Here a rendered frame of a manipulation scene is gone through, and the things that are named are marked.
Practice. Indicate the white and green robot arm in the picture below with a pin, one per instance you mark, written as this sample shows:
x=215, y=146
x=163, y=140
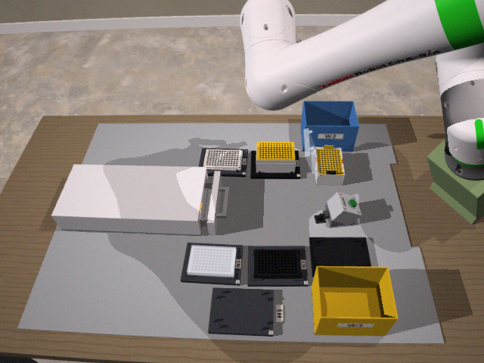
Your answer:
x=279, y=72

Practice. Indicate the grey bench mat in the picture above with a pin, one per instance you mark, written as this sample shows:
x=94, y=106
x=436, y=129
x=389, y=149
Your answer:
x=128, y=284

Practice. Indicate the yellow open-top box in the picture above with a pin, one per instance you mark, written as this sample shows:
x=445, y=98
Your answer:
x=349, y=295

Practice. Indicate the blue open-top bin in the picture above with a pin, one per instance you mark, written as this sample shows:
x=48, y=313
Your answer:
x=332, y=123

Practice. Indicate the beige label with h1 text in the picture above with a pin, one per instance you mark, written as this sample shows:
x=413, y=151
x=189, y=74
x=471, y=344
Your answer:
x=279, y=313

